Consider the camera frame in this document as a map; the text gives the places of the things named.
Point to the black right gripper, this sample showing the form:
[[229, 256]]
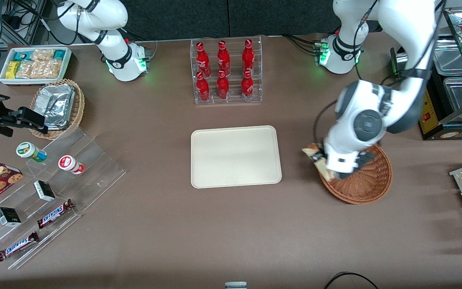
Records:
[[5, 120]]

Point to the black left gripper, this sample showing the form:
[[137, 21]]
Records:
[[317, 156]]

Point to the triangle sandwich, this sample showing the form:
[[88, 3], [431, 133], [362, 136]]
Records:
[[311, 151]]

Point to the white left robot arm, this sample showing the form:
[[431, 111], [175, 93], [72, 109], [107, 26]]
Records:
[[375, 120]]

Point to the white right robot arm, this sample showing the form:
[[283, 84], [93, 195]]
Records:
[[114, 60]]

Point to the light tan wicker basket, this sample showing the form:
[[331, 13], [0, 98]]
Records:
[[76, 108]]

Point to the dark brown wicker basket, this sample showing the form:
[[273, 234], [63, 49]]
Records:
[[367, 188]]

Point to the cream plastic tray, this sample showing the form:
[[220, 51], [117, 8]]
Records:
[[235, 156]]

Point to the green sunflower lid jar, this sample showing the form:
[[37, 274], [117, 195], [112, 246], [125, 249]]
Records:
[[28, 150]]

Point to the silver foil packet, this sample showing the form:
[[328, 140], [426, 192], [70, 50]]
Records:
[[56, 125], [56, 102]]

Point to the yellow snack packet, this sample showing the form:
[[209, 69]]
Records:
[[13, 70]]

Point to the clear granola snack packet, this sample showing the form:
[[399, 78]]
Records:
[[49, 69], [42, 55], [27, 69]]

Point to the red strawberry lid jar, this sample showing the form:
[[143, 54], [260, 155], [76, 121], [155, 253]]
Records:
[[69, 164]]

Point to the teal snack packet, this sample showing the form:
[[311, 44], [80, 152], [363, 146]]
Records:
[[21, 55], [59, 54]]

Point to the small black carton box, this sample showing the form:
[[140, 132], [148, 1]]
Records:
[[8, 216], [45, 191]]

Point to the white rectangular snack bin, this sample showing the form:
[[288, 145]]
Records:
[[67, 60]]

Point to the clear acrylic stepped shelf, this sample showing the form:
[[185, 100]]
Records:
[[98, 172], [60, 230]]

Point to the Snickers chocolate bar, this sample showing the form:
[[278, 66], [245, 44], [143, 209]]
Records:
[[17, 246], [55, 213]]

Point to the red cola bottle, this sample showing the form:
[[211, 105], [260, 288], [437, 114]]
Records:
[[203, 89], [223, 87], [247, 87], [203, 60], [223, 60], [248, 58]]

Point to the clear acrylic bottle rack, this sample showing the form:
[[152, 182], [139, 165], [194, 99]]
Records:
[[235, 102]]

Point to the glass hot food display case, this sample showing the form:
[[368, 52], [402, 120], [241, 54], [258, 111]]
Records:
[[431, 116]]

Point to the small grey device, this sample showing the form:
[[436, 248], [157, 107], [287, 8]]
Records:
[[236, 285]]

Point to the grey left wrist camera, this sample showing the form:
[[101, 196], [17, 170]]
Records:
[[359, 164]]

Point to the silver aluminium frame profile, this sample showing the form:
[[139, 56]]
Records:
[[34, 16]]

